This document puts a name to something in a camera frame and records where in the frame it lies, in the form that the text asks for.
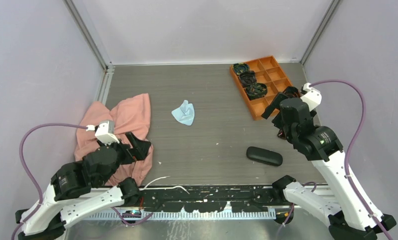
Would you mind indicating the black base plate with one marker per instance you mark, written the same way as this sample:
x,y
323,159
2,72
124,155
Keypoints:
x,y
210,198

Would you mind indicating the light blue cleaning cloth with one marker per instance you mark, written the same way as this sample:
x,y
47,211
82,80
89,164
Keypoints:
x,y
185,113

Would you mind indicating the rolled dark belt top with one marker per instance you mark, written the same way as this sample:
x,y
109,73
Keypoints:
x,y
240,68

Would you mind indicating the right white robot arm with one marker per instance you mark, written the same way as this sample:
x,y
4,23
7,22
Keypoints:
x,y
353,216

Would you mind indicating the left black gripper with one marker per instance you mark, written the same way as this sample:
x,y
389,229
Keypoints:
x,y
140,150

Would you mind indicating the orange compartment tray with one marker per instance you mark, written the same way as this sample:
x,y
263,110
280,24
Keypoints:
x,y
259,81

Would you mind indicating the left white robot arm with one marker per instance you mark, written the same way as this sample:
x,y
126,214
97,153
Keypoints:
x,y
77,190

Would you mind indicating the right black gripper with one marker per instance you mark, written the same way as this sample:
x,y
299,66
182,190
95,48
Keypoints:
x,y
274,104

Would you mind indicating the black glasses case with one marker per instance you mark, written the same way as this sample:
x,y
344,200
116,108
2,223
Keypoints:
x,y
264,156

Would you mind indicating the brown tortoise sunglasses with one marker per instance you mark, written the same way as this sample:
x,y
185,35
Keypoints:
x,y
281,134

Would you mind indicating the slotted cable duct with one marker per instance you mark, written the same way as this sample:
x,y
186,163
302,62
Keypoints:
x,y
110,215

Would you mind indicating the pink cloth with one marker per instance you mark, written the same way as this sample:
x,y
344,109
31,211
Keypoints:
x,y
129,115

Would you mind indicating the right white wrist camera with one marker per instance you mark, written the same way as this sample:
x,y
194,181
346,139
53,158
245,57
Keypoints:
x,y
311,96

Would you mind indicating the rolled dark belt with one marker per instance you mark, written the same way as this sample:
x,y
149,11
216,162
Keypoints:
x,y
256,91
240,68
247,78

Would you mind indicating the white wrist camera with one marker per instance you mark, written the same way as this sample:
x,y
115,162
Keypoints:
x,y
104,132
311,96

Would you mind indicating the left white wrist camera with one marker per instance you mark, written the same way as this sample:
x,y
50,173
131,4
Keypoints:
x,y
104,132

